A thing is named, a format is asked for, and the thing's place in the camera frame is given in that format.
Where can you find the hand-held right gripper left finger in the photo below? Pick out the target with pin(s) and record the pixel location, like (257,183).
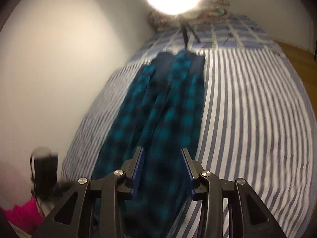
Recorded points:
(137,171)

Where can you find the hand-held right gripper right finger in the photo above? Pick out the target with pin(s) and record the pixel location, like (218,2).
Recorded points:
(187,173)

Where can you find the teal navy fleece pants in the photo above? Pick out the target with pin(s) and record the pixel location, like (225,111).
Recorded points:
(153,119)

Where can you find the blue striped bed sheet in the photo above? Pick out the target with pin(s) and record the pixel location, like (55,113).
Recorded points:
(247,116)

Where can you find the black tripod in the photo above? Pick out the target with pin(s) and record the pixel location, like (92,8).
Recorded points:
(184,36)

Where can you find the blue checked blanket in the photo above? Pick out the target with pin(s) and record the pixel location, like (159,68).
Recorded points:
(223,34)

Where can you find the folded floral quilt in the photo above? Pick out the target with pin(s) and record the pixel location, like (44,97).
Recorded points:
(210,14)

